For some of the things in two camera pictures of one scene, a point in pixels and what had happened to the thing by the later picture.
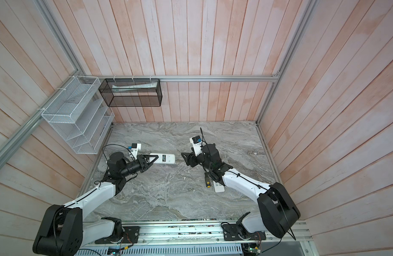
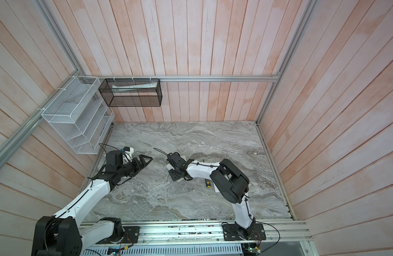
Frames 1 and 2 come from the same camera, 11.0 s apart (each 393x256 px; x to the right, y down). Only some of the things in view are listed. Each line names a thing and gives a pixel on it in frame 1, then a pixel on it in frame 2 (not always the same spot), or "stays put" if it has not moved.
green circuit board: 114,250 stays put
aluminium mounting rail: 210,232 stays put
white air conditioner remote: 218,187 stays put
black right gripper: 190,157 → 173,176
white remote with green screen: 163,158 → 169,167
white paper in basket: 149,85 stays put
